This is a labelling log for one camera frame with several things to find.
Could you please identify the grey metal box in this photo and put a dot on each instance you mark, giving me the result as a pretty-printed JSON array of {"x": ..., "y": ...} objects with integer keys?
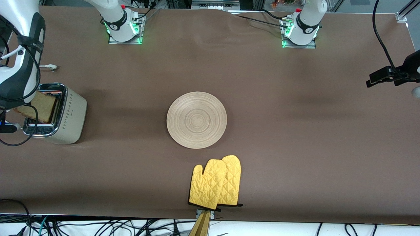
[{"x": 213, "y": 5}]

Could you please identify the round wooden plate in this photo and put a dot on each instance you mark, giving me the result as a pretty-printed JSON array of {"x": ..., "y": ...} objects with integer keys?
[{"x": 197, "y": 119}]

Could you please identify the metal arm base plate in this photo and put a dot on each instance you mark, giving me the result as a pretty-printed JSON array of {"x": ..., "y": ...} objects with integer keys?
[
  {"x": 302, "y": 46},
  {"x": 115, "y": 41}
]

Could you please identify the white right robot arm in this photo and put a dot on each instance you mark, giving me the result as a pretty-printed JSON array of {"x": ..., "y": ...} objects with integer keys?
[{"x": 16, "y": 16}]

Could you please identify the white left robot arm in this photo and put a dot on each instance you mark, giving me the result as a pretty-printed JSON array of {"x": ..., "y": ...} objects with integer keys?
[{"x": 311, "y": 9}]

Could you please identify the small metal bracket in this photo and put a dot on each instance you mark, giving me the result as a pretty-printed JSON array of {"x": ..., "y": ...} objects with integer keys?
[{"x": 198, "y": 214}]

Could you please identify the aluminium frame profile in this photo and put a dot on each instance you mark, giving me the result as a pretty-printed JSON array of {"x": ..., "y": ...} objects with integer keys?
[{"x": 402, "y": 16}]

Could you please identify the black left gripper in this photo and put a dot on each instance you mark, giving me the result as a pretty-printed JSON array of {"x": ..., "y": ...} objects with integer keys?
[{"x": 409, "y": 68}]

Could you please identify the brown bread slice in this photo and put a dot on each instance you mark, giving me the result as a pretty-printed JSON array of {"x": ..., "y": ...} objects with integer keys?
[{"x": 44, "y": 105}]

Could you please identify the beige chrome two-slot toaster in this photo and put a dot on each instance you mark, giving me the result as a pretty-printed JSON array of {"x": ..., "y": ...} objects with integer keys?
[{"x": 72, "y": 114}]

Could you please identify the yellow quilted oven mitt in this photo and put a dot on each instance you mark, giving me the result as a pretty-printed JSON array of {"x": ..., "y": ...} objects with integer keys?
[
  {"x": 233, "y": 177},
  {"x": 206, "y": 183}
]

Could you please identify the wooden stick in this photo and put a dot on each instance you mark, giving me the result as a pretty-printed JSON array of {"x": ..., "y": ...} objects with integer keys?
[{"x": 201, "y": 226}]

